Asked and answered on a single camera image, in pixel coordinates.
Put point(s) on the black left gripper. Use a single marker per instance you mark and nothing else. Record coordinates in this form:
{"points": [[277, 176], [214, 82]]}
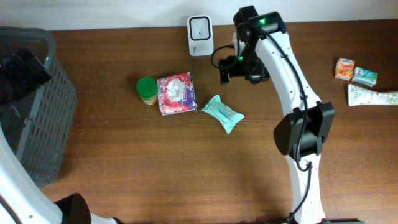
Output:
{"points": [[15, 79]]}

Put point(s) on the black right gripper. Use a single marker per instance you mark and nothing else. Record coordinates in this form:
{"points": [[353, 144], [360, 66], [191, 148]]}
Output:
{"points": [[224, 71]]}

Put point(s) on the teal wet wipes pack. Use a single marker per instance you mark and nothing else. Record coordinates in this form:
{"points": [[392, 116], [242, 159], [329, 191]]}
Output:
{"points": [[227, 117]]}

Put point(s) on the pink purple tissue pack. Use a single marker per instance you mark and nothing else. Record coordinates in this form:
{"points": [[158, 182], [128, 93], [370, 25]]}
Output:
{"points": [[176, 94]]}

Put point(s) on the green lid jar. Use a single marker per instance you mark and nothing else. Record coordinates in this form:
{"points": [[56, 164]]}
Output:
{"points": [[148, 90]]}

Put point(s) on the orange tissue pack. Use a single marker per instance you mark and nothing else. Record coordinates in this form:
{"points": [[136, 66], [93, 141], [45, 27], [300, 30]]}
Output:
{"points": [[344, 69]]}

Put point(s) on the white floral cream tube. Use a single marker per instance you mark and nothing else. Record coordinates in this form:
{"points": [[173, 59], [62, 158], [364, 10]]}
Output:
{"points": [[362, 96]]}

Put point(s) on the small teal tissue pack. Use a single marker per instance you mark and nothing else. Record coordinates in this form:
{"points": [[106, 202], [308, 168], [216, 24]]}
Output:
{"points": [[365, 77]]}

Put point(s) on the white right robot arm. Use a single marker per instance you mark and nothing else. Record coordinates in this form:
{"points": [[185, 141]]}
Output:
{"points": [[263, 52]]}

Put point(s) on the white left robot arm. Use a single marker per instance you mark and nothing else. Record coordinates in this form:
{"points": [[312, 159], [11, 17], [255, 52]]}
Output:
{"points": [[21, 200]]}

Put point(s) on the white barcode scanner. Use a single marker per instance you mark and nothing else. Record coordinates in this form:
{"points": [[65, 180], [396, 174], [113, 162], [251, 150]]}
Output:
{"points": [[200, 35]]}

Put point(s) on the grey plastic basket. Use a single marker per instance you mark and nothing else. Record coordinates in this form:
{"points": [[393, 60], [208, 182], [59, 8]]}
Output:
{"points": [[37, 127]]}

